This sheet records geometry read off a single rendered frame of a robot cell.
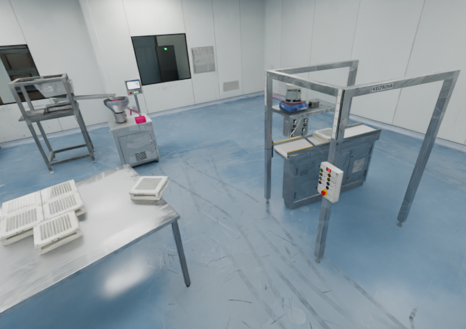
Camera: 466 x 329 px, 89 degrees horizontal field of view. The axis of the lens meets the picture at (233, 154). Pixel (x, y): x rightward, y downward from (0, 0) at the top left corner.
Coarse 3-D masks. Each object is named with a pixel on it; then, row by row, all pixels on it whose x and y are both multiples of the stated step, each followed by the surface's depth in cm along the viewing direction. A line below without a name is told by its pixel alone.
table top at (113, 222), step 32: (96, 192) 206; (96, 224) 170; (128, 224) 169; (160, 224) 167; (0, 256) 150; (32, 256) 148; (64, 256) 147; (96, 256) 145; (0, 288) 130; (32, 288) 129
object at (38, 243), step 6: (72, 210) 174; (60, 216) 170; (66, 216) 169; (72, 216) 169; (42, 222) 165; (48, 222) 164; (72, 222) 163; (36, 228) 160; (42, 228) 159; (66, 228) 158; (72, 228) 158; (78, 228) 158; (36, 234) 155; (60, 234) 154; (66, 234) 154; (36, 240) 150; (42, 240) 150; (48, 240) 150; (54, 240) 151; (36, 246) 146
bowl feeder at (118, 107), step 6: (120, 96) 394; (126, 96) 389; (108, 102) 362; (114, 102) 363; (120, 102) 367; (126, 102) 377; (114, 108) 371; (120, 108) 375; (132, 108) 389; (114, 114) 381; (120, 114) 381; (120, 120) 385; (126, 120) 392
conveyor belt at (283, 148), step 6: (360, 126) 304; (366, 126) 303; (348, 132) 291; (354, 132) 290; (360, 132) 289; (378, 132) 288; (312, 138) 280; (282, 144) 270; (288, 144) 269; (294, 144) 268; (300, 144) 267; (306, 144) 267; (276, 150) 265; (282, 150) 258; (288, 150) 257
